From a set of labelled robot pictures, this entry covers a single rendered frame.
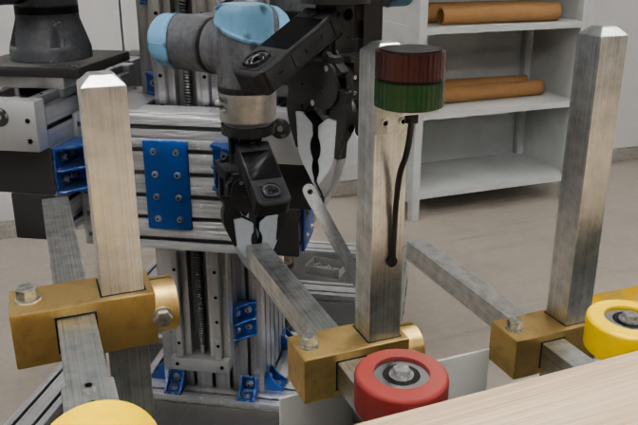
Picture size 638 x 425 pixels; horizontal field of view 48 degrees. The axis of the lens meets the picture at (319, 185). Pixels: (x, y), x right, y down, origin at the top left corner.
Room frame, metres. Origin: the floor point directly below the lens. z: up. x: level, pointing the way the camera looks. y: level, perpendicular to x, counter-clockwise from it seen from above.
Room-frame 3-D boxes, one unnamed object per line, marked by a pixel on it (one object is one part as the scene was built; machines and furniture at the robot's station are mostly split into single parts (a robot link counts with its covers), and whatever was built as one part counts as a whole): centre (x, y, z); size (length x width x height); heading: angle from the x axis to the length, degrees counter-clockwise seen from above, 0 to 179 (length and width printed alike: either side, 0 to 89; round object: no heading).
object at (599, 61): (0.75, -0.29, 0.93); 0.04 x 0.04 x 0.48; 22
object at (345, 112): (0.71, -0.02, 1.09); 0.05 x 0.02 x 0.09; 42
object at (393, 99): (0.62, -0.08, 1.13); 0.06 x 0.06 x 0.02
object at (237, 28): (0.94, 0.10, 1.12); 0.09 x 0.08 x 0.11; 54
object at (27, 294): (0.54, 0.24, 0.98); 0.02 x 0.02 x 0.01
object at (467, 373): (0.69, -0.08, 0.75); 0.26 x 0.01 x 0.10; 112
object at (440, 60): (0.62, -0.08, 1.15); 0.06 x 0.06 x 0.02
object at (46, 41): (1.41, 0.52, 1.09); 0.15 x 0.15 x 0.10
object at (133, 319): (0.56, 0.19, 0.95); 0.14 x 0.06 x 0.05; 112
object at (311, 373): (0.65, -0.04, 0.85); 0.14 x 0.06 x 0.05; 112
